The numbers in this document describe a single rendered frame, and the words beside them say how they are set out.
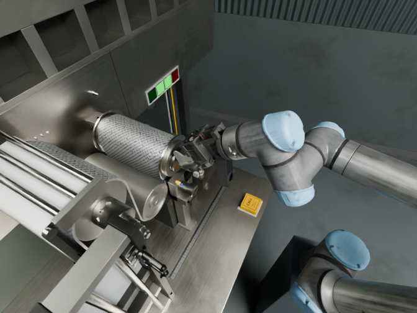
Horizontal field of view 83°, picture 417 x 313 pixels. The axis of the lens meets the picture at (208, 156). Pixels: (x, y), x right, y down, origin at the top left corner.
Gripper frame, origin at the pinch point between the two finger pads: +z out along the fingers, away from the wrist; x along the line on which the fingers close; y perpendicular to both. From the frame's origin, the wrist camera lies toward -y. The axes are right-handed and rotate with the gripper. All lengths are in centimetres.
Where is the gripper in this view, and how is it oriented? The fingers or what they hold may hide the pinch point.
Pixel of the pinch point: (183, 161)
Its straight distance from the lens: 68.1
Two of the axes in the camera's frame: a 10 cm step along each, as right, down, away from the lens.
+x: -4.7, 6.7, -5.7
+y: -5.6, -7.3, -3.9
